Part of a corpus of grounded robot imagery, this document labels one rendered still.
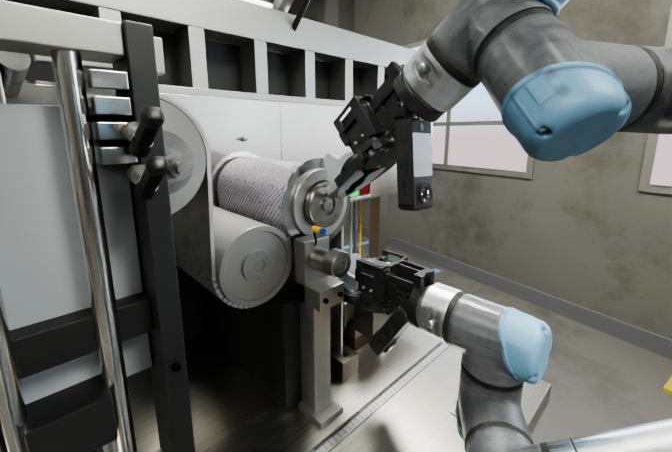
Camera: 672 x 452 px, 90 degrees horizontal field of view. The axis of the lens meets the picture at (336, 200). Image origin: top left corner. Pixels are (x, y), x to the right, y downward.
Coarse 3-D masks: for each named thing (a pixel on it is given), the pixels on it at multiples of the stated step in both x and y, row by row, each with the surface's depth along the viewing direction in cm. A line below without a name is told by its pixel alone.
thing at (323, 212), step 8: (320, 184) 52; (328, 184) 53; (312, 192) 52; (320, 192) 52; (304, 200) 52; (312, 200) 52; (320, 200) 53; (328, 200) 54; (336, 200) 55; (304, 208) 52; (312, 208) 52; (320, 208) 53; (328, 208) 54; (336, 208) 55; (312, 216) 52; (320, 216) 53; (328, 216) 54; (336, 216) 56; (312, 224) 54; (320, 224) 53; (328, 224) 55
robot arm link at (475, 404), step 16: (464, 368) 44; (464, 384) 44; (480, 384) 41; (464, 400) 43; (480, 400) 41; (496, 400) 40; (512, 400) 41; (464, 416) 41; (480, 416) 39; (496, 416) 38; (512, 416) 38; (464, 432) 40; (528, 432) 38
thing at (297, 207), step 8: (320, 168) 54; (304, 176) 52; (312, 176) 52; (320, 176) 54; (304, 184) 52; (312, 184) 53; (296, 192) 51; (304, 192) 52; (296, 200) 51; (344, 200) 58; (296, 208) 51; (344, 208) 59; (296, 216) 51; (304, 216) 53; (296, 224) 52; (304, 224) 53; (336, 224) 58; (304, 232) 53; (312, 232) 54; (328, 232) 57
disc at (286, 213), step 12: (300, 168) 52; (312, 168) 53; (288, 180) 51; (324, 180) 55; (288, 192) 51; (288, 204) 51; (348, 204) 60; (288, 216) 51; (288, 228) 52; (336, 228) 59
